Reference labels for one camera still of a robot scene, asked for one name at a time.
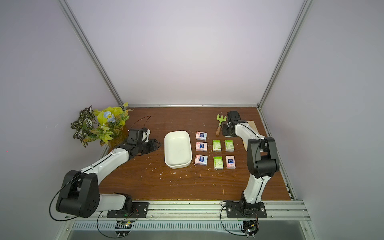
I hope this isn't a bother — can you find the green tissue pack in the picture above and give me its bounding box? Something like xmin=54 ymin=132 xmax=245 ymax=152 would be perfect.
xmin=213 ymin=140 xmax=222 ymax=152
xmin=225 ymin=140 xmax=235 ymax=152
xmin=213 ymin=157 xmax=224 ymax=170

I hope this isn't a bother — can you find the white storage box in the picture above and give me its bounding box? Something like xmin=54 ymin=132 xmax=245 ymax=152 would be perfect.
xmin=164 ymin=131 xmax=193 ymax=169

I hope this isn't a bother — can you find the pink tissue pack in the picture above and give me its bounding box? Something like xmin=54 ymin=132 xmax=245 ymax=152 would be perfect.
xmin=194 ymin=155 xmax=208 ymax=166
xmin=196 ymin=142 xmax=208 ymax=152
xmin=226 ymin=156 xmax=236 ymax=170
xmin=196 ymin=132 xmax=208 ymax=141

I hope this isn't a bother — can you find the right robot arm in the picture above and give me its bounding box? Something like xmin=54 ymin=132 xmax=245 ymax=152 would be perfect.
xmin=223 ymin=111 xmax=280 ymax=218

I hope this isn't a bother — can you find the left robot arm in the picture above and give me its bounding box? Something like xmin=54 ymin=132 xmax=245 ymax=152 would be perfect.
xmin=55 ymin=128 xmax=161 ymax=218

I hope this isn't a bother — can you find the green toy rake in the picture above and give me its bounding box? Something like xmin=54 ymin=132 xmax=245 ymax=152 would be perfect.
xmin=216 ymin=115 xmax=227 ymax=136

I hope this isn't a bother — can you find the beige work glove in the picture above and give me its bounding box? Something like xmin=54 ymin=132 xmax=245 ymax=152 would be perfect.
xmin=243 ymin=121 xmax=259 ymax=151

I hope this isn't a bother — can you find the artificial plant in vase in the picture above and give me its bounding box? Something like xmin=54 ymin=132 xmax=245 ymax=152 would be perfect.
xmin=71 ymin=103 xmax=131 ymax=148

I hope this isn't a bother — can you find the left circuit board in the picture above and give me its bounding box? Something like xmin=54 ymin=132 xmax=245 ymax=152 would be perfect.
xmin=115 ymin=221 xmax=133 ymax=238

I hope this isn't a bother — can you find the circuit board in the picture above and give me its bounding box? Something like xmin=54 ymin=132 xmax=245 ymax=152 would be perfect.
xmin=115 ymin=221 xmax=133 ymax=238
xmin=242 ymin=220 xmax=260 ymax=238

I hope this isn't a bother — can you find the right circuit board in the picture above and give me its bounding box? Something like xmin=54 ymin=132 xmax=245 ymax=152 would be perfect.
xmin=242 ymin=220 xmax=260 ymax=238

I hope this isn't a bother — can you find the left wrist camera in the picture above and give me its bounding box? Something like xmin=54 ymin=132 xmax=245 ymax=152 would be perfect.
xmin=142 ymin=128 xmax=151 ymax=143

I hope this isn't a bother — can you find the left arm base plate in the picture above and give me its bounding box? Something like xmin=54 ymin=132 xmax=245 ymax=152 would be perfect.
xmin=107 ymin=202 xmax=150 ymax=219

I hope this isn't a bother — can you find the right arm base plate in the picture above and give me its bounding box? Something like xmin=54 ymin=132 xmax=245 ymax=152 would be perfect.
xmin=225 ymin=201 xmax=268 ymax=219

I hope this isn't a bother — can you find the aluminium front rail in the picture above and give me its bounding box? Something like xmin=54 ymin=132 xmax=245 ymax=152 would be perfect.
xmin=89 ymin=200 xmax=311 ymax=222

